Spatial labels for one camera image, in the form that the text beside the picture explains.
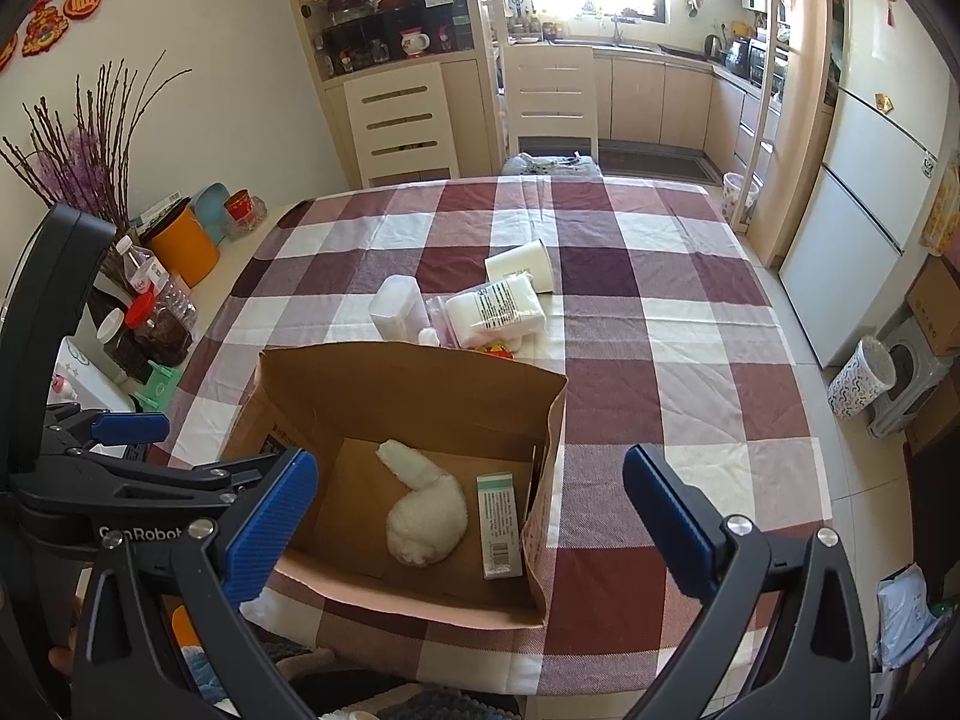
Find patterned chair cushion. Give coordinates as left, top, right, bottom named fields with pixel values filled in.
left=501, top=152, right=601, bottom=177

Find small white waste bin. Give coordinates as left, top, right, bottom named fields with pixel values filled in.
left=721, top=172, right=758, bottom=222

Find yellow and pink packages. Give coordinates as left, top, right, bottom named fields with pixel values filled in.
left=921, top=165, right=960, bottom=256

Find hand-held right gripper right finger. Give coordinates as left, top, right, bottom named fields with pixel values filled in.
left=621, top=444, right=875, bottom=720

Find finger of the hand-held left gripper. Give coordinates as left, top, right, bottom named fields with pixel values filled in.
left=41, top=403, right=172, bottom=458
left=45, top=450, right=293, bottom=505

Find patterned waste bin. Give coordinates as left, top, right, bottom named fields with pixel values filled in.
left=827, top=337, right=897, bottom=421

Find white plush toy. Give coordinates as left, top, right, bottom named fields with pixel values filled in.
left=375, top=439, right=470, bottom=567

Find dried branches bouquet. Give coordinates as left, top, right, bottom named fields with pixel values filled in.
left=0, top=52, right=192, bottom=241

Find plaid tablecloth desktop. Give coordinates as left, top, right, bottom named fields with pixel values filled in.
left=146, top=174, right=833, bottom=695

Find glass display cabinet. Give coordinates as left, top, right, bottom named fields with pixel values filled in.
left=279, top=0, right=488, bottom=185

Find microwave oven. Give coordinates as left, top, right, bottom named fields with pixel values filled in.
left=748, top=37, right=788, bottom=91

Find beige kitchen cabinets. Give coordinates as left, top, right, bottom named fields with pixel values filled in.
left=592, top=45, right=788, bottom=181

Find white plastic-wrapped packet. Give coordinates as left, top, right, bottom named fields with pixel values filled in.
left=445, top=274, right=546, bottom=350

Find green plastic stand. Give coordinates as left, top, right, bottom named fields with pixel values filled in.
left=139, top=360, right=185, bottom=413

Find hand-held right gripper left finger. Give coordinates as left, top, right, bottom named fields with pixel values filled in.
left=71, top=448, right=320, bottom=720

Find cream slatted chair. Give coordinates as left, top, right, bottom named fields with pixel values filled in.
left=501, top=45, right=601, bottom=166
left=343, top=62, right=460, bottom=187

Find brown cardboard box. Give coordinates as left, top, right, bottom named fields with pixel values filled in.
left=217, top=341, right=569, bottom=629

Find white plastic container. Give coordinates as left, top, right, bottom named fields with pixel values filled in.
left=367, top=275, right=422, bottom=346

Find dark jar white lid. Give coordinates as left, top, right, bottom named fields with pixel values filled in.
left=96, top=307, right=151, bottom=383

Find large cardboard box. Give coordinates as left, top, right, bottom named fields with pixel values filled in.
left=906, top=255, right=960, bottom=357

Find white refrigerator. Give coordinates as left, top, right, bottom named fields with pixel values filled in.
left=780, top=0, right=953, bottom=368

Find red-lid jar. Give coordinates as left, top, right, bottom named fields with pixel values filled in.
left=124, top=289, right=194, bottom=368

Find green and white small box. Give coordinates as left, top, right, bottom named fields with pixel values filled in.
left=476, top=472, right=524, bottom=580

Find dark ribbed clothing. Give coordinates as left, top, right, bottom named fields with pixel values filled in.
left=247, top=637, right=526, bottom=720

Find clear plastic zip bag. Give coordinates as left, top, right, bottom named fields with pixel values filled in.
left=420, top=292, right=460, bottom=350

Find light blue cup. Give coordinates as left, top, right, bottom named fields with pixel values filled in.
left=191, top=182, right=232, bottom=245

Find pale blue plastic bag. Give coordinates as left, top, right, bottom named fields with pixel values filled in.
left=874, top=562, right=942, bottom=672

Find white appliance cartoon sticker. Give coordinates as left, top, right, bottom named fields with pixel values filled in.
left=45, top=337, right=136, bottom=421

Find white paper cup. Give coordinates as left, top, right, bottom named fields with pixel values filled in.
left=484, top=238, right=556, bottom=293

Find red wall ornaments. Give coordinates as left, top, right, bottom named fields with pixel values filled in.
left=0, top=0, right=173, bottom=76

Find grey plastic stool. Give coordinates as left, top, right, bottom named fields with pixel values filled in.
left=870, top=315, right=953, bottom=436

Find clear plastic water bottle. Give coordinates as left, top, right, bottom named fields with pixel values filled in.
left=112, top=236, right=197, bottom=331

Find dark kitchen floor mat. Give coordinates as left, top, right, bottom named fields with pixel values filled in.
left=600, top=150, right=713, bottom=181

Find orange cushion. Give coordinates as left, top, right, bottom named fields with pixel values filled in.
left=171, top=604, right=203, bottom=650

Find orange canister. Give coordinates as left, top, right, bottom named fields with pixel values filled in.
left=146, top=202, right=221, bottom=290

